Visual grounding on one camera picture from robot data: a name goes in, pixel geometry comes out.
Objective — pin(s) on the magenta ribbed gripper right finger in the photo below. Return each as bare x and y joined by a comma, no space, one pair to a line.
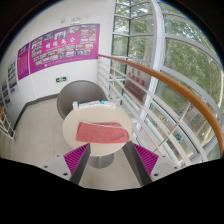
146,165

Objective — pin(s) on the red lettered window sign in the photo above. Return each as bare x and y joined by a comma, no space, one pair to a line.
137,83

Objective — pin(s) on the white box on table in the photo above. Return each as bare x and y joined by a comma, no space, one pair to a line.
76,105

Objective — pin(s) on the white rack at left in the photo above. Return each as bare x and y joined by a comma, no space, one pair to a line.
5,125

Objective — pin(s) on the white metal railing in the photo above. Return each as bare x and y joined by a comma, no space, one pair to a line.
146,110

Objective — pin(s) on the grey tub chair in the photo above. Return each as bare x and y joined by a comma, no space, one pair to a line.
80,91

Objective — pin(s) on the narrow magenta wall poster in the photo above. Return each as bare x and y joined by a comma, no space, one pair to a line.
22,62

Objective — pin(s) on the pink towel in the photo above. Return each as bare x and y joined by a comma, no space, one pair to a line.
105,133

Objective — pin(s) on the green exit sign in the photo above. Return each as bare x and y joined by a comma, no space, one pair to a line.
61,79

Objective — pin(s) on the large magenta wall poster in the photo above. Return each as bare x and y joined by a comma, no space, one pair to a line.
65,45

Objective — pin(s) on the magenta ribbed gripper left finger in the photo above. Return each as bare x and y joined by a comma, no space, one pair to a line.
71,165

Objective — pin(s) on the white window frame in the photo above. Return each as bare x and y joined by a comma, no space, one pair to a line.
153,33

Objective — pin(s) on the photo board left wall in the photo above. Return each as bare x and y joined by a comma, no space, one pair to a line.
12,77

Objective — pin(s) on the orange wooden handrail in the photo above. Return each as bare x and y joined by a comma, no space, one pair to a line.
185,92

